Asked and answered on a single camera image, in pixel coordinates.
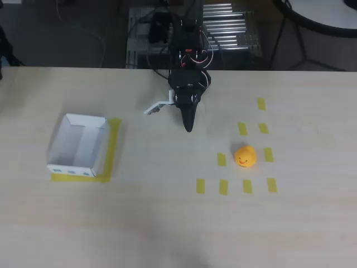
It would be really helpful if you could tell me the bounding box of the yellow rubber duck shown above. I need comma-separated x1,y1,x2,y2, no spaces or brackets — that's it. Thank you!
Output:
234,145,257,169

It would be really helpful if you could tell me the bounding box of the white cardboard box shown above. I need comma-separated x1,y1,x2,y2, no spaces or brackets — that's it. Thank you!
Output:
46,113,110,178

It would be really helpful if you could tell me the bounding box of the black device on rack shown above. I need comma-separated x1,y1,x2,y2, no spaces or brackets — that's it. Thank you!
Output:
148,12,171,44

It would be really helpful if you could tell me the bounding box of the metal roller rack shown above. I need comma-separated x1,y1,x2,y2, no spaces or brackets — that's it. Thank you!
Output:
126,3,263,69

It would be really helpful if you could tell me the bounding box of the yellow L-shaped tape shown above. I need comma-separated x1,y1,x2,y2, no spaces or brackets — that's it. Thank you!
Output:
51,117,122,184

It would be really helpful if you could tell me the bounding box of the white round table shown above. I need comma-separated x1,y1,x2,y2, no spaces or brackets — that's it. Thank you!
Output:
273,0,357,37

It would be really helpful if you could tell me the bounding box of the dark object at edge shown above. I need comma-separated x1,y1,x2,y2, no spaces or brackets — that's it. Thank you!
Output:
0,24,26,81

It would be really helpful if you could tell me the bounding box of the black cable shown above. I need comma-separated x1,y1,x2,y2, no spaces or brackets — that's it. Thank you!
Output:
151,68,171,82

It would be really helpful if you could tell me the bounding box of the white cable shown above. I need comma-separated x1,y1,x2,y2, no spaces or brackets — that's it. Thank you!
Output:
55,0,107,68

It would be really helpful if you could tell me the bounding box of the black table leg frame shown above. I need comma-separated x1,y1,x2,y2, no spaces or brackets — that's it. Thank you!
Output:
268,8,347,71

